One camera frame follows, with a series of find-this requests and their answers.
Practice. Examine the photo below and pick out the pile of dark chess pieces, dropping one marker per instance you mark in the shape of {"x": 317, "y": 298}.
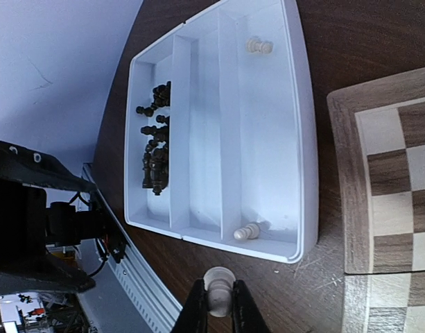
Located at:
{"x": 156, "y": 153}

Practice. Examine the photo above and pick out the light pawn tray corner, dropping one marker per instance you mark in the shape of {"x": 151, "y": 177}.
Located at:
{"x": 249, "y": 232}

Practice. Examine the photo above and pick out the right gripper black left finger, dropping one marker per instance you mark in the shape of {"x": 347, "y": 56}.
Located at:
{"x": 194, "y": 314}

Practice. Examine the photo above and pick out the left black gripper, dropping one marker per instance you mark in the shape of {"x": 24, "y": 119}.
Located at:
{"x": 28, "y": 224}

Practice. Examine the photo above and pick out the white plastic compartment tray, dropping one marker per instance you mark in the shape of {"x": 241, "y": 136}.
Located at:
{"x": 243, "y": 145}

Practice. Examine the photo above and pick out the light pawn in tray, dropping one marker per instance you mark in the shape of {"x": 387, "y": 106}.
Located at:
{"x": 257, "y": 45}

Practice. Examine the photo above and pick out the wooden chess board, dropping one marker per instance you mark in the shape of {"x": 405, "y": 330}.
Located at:
{"x": 379, "y": 137}

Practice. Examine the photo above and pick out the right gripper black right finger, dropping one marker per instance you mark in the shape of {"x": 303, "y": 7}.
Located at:
{"x": 246, "y": 316}

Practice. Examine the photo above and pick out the light pawn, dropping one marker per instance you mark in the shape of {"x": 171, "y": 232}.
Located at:
{"x": 219, "y": 282}
{"x": 257, "y": 45}

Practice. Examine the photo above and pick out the front aluminium frame rail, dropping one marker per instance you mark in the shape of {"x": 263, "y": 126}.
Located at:
{"x": 129, "y": 296}

